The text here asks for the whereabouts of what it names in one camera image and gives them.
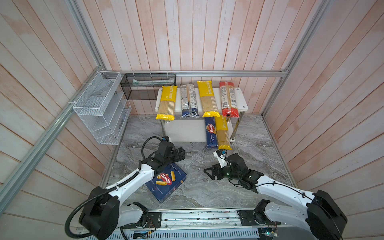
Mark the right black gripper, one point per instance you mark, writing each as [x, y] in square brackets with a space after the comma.
[218, 168]

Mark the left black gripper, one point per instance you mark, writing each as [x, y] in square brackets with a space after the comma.
[177, 158]

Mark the blue Barilla spaghetti box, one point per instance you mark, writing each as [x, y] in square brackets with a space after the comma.
[211, 133]

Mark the blue Barilla rigatoni box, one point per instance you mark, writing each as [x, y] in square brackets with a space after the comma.
[166, 182]

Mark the yellow Pastatime spaghetti bag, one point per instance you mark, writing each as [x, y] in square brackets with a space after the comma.
[208, 100]
[222, 133]
[166, 109]

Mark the dark blue spaghetti bag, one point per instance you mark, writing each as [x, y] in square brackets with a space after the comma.
[189, 101]

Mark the red spaghetti bag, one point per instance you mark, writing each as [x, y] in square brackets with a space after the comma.
[228, 100]

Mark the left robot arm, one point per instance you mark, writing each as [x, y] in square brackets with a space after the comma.
[103, 211]

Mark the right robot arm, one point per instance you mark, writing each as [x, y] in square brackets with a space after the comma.
[316, 213]

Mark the white two-tier shelf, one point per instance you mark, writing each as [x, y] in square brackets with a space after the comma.
[193, 129]

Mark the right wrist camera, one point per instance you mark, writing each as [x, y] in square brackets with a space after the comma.
[221, 156]

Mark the aluminium mounting rail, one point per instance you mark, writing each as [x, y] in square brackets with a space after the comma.
[201, 218]

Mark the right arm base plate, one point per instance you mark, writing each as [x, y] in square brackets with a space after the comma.
[254, 218]

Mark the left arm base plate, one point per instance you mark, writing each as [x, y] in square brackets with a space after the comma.
[151, 220]

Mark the black mesh wall basket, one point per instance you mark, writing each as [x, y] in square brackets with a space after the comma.
[137, 87]

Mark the white wire mesh organizer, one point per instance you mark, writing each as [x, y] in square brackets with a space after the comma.
[103, 108]

